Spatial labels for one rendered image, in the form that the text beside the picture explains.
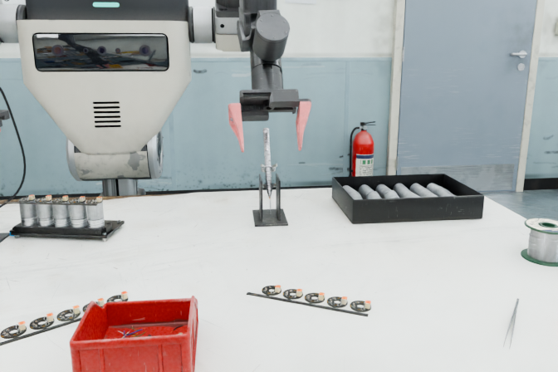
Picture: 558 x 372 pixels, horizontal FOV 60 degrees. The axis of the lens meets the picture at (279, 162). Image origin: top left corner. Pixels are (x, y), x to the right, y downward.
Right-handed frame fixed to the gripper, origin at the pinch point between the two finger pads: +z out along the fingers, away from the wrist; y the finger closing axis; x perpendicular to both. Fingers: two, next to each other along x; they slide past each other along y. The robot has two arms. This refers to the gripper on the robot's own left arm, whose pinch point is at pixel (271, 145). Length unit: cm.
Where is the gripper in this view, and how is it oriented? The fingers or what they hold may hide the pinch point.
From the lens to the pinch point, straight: 82.7
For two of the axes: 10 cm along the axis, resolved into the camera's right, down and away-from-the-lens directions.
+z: 0.7, 9.2, -4.0
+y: 10.0, -0.3, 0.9
